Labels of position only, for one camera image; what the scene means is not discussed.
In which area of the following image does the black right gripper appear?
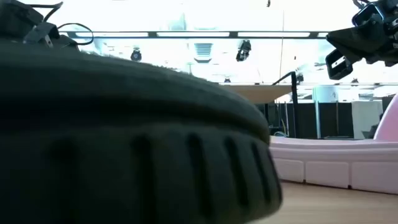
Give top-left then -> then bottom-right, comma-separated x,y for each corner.
325,0 -> 398,81

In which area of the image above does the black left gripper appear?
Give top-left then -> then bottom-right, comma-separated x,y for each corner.
0,0 -> 80,50

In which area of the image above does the pink rubber slide sandal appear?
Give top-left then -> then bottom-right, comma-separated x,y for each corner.
269,93 -> 398,195

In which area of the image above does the black rubber slide sandal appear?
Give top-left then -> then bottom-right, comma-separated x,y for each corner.
0,43 -> 284,224

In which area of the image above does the wooden shelf with black legs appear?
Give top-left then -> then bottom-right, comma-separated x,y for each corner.
217,70 -> 300,139

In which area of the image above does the white round pillar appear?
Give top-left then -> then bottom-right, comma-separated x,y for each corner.
312,85 -> 340,103

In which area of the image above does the dark computer monitor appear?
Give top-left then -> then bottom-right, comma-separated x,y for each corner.
381,95 -> 396,121

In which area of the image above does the white partition panel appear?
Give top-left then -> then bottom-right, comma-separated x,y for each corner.
351,100 -> 384,140

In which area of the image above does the ceiling air vent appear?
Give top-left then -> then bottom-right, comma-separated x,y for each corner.
193,42 -> 214,63

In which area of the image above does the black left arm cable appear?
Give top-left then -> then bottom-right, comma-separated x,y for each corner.
27,1 -> 95,47

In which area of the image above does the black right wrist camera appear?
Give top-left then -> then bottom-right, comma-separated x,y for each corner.
351,2 -> 386,28

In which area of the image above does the dark partition wall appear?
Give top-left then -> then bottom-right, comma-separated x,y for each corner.
257,101 -> 355,139

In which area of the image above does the ceiling light rail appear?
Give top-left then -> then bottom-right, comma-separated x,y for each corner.
65,30 -> 330,40

